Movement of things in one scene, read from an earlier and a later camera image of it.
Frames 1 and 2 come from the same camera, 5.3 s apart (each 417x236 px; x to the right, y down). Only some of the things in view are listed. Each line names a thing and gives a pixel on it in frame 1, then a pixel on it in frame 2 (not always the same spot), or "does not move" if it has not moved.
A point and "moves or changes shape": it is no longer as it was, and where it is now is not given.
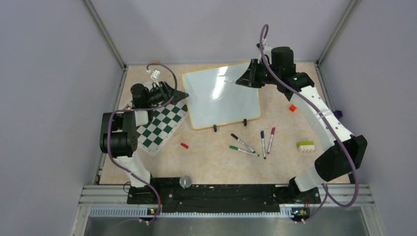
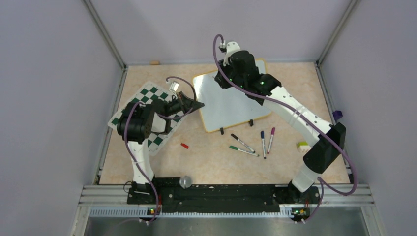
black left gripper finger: x=178 y=96 → x=195 y=105
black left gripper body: x=162 y=93 → x=177 y=105
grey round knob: x=185 y=182 does not move
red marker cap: x=184 y=145 does not move
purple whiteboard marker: x=272 y=133 does not move
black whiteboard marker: x=236 y=138 does not move
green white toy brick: x=306 y=146 does not move
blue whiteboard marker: x=262 y=135 does not move
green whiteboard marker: x=237 y=149 does not move
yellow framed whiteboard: x=213 y=102 moves or changes shape
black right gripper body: x=260 y=74 → x=228 y=71
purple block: x=338 y=113 does not move
